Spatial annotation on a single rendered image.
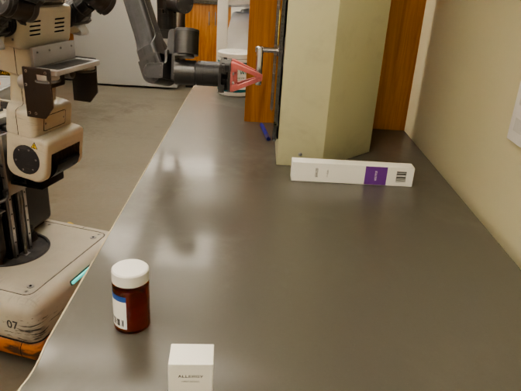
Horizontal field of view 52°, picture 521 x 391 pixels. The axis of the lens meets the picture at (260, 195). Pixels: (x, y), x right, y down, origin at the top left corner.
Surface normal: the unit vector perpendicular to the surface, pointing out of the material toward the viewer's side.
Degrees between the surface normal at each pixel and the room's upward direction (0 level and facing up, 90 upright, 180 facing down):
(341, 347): 0
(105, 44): 90
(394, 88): 90
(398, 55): 90
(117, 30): 90
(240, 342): 0
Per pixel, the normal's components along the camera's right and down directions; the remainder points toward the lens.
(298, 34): 0.00, 0.39
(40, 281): 0.06, -0.92
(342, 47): 0.70, 0.32
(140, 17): -0.40, 0.04
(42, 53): 0.96, 0.16
